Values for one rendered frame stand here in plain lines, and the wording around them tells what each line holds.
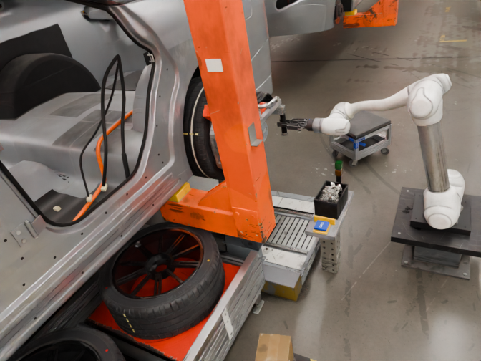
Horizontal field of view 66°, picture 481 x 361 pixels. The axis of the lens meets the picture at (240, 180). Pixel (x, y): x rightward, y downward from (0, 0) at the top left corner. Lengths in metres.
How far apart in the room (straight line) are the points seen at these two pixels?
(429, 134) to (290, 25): 2.96
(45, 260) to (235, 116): 0.94
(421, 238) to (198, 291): 1.27
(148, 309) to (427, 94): 1.61
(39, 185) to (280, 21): 3.20
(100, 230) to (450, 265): 1.99
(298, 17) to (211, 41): 3.16
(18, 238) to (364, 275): 1.89
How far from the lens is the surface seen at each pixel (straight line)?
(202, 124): 2.14
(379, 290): 2.45
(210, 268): 1.96
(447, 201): 2.14
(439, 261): 2.60
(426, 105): 1.87
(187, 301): 1.90
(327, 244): 2.35
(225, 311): 1.93
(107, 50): 4.08
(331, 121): 2.29
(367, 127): 3.36
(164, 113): 2.02
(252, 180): 1.73
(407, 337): 2.29
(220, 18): 1.47
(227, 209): 1.97
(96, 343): 1.90
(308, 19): 4.65
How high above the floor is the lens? 1.89
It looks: 33 degrees down
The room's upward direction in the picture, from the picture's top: 12 degrees counter-clockwise
